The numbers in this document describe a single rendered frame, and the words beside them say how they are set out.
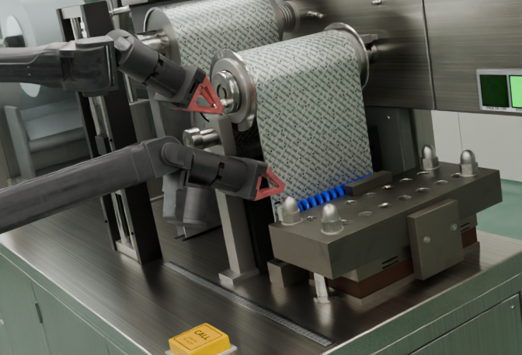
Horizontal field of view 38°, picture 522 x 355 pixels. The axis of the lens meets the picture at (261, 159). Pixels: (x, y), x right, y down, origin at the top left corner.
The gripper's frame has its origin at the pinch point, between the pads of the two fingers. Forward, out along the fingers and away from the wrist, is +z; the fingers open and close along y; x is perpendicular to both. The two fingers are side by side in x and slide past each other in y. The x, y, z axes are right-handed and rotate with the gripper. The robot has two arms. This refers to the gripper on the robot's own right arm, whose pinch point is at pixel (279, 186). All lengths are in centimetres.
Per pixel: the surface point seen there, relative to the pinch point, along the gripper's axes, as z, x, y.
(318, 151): 6.5, 8.0, 0.3
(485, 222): 241, 9, -146
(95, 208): 4, -17, -86
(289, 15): 12.4, 37.1, -28.5
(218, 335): -13.3, -24.1, 12.1
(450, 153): 275, 47, -211
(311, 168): 5.8, 4.5, 0.3
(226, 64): -13.4, 18.3, -5.2
